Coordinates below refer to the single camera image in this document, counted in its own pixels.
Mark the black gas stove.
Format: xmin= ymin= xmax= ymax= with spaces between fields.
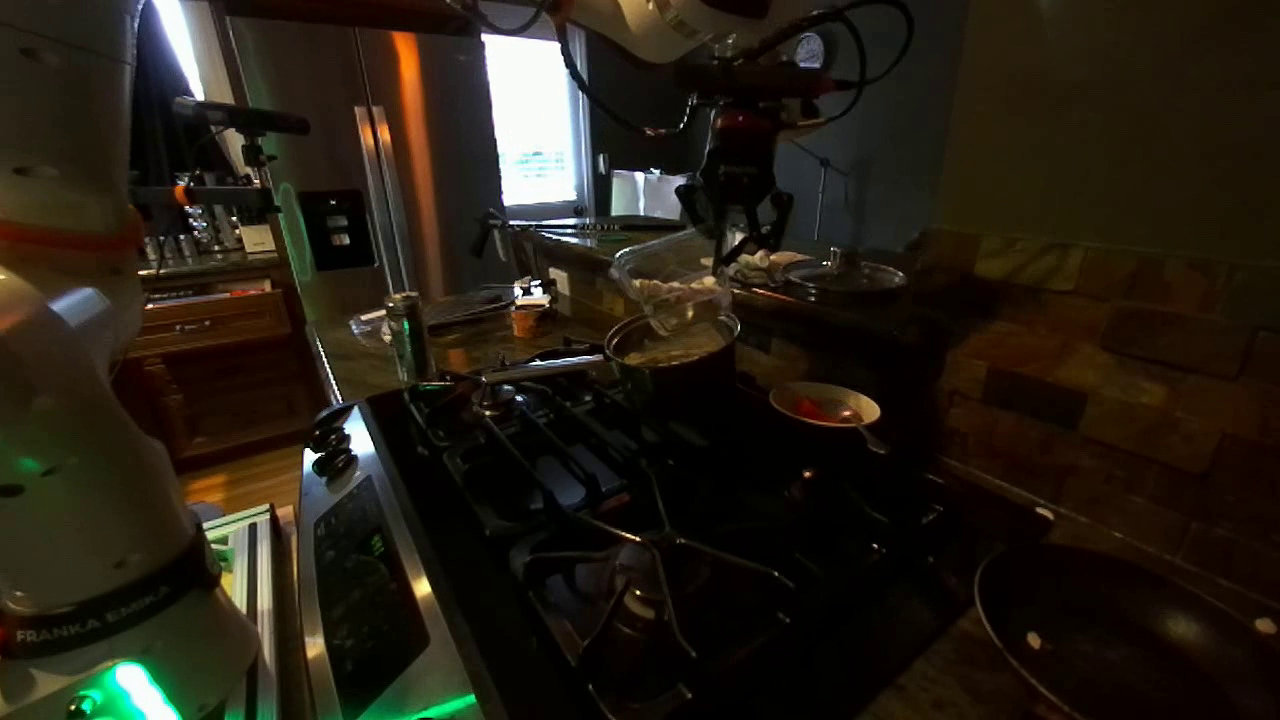
xmin=290 ymin=338 xmax=1056 ymax=720

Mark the black stove knob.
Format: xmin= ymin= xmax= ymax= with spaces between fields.
xmin=308 ymin=437 xmax=361 ymax=483
xmin=316 ymin=404 xmax=361 ymax=449

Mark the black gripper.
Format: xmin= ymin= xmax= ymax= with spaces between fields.
xmin=672 ymin=116 xmax=800 ymax=268

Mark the black frying pan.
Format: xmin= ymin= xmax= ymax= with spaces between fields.
xmin=971 ymin=537 xmax=1280 ymax=720

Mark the orange strap band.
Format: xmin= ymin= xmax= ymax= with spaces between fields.
xmin=0 ymin=218 xmax=143 ymax=259

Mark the bright window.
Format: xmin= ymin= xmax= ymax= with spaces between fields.
xmin=475 ymin=25 xmax=595 ymax=226

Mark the dark green bottle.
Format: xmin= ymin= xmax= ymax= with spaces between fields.
xmin=390 ymin=288 xmax=435 ymax=384

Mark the steel saucepan with handle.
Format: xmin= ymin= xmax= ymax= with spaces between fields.
xmin=472 ymin=310 xmax=742 ymax=393

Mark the clear glass dish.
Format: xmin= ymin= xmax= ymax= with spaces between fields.
xmin=348 ymin=304 xmax=405 ymax=349

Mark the round silver plate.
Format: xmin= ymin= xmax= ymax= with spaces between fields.
xmin=782 ymin=257 xmax=912 ymax=300

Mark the stainless steel refrigerator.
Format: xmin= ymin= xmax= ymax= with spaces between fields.
xmin=217 ymin=17 xmax=497 ymax=304

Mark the white bowl with red food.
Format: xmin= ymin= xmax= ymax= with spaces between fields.
xmin=765 ymin=375 xmax=887 ymax=433

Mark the thin desk lamp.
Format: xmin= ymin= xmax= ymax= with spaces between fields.
xmin=775 ymin=137 xmax=854 ymax=257

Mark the wooden drawer cabinet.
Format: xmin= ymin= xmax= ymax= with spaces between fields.
xmin=114 ymin=257 xmax=331 ymax=463

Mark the white box appliance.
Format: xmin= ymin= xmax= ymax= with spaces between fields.
xmin=609 ymin=169 xmax=693 ymax=226

